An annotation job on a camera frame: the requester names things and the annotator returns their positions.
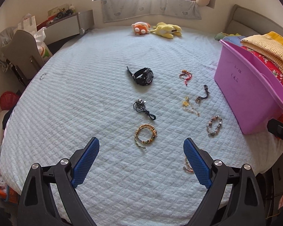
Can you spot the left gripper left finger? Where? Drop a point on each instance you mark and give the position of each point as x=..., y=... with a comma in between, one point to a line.
x=37, y=204

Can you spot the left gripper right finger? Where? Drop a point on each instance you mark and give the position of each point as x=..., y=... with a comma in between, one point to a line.
x=233, y=196

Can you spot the gold chain yellow charm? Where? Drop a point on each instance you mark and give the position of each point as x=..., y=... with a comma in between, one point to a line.
x=187, y=106

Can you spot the pink plastic tub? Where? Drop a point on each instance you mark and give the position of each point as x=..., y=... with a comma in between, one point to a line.
x=253, y=93

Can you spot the yellow striped quilt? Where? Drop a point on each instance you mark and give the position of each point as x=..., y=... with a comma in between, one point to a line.
x=269, y=45

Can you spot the red basket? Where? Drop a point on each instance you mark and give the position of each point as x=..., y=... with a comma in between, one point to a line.
x=8, y=100

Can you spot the green plush toy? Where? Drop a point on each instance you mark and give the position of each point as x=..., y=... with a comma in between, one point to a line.
x=222, y=35

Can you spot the grey bed headboard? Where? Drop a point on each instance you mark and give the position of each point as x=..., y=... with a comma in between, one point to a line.
x=247, y=22

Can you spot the light blue bed cover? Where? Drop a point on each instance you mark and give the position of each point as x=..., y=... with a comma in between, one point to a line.
x=85, y=91

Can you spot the black wrist watch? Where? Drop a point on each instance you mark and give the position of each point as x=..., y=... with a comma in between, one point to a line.
x=142, y=77

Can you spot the yellow plush toy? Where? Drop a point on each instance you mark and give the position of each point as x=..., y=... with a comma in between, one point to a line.
x=166, y=30

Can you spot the grey chair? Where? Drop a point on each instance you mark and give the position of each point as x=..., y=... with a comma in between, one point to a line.
x=19, y=53

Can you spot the white plastic bag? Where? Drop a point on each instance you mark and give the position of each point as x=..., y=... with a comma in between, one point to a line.
x=43, y=44

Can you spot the orange plush toy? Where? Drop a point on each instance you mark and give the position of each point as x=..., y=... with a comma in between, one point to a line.
x=141, y=28

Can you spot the white paper bag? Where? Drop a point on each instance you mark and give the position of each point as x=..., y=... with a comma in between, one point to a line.
x=28, y=24

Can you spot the grey white desk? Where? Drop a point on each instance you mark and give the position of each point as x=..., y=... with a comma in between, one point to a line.
x=76, y=24

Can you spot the grey patterned window cloth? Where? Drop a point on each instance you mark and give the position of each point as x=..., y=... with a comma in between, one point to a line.
x=119, y=10

